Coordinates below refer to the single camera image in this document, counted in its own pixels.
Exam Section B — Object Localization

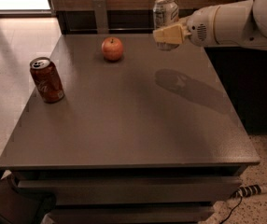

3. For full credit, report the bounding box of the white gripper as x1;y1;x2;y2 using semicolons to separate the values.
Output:
153;6;218;47

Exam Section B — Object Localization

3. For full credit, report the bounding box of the white power strip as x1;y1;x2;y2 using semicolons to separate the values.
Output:
231;184;267;199

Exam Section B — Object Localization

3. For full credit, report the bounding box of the lower grey drawer front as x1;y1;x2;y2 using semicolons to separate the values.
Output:
49;206;214;224

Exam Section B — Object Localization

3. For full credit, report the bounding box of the red apple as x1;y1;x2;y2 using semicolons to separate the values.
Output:
101;36;123;62

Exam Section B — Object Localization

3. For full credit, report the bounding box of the upper grey drawer front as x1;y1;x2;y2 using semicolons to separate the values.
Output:
19;176;241;205

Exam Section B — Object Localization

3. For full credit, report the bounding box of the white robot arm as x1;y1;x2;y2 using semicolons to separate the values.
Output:
153;0;267;50

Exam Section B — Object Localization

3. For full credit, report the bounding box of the left metal wall bracket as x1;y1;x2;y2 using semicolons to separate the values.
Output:
92;0;109;34

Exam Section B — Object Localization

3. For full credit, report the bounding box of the dark robot base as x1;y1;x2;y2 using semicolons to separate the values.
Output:
0;175;56;224

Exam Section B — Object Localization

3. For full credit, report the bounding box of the red cola can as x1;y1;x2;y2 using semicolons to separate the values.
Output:
30;57;64;103

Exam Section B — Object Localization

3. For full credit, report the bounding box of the black power cable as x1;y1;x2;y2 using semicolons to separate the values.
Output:
218;196;244;224

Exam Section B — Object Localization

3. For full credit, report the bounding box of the grey drawer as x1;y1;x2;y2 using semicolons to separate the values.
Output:
49;206;214;224
19;176;241;205

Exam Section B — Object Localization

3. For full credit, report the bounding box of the silver 7up can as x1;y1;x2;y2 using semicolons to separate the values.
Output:
152;0;180;51

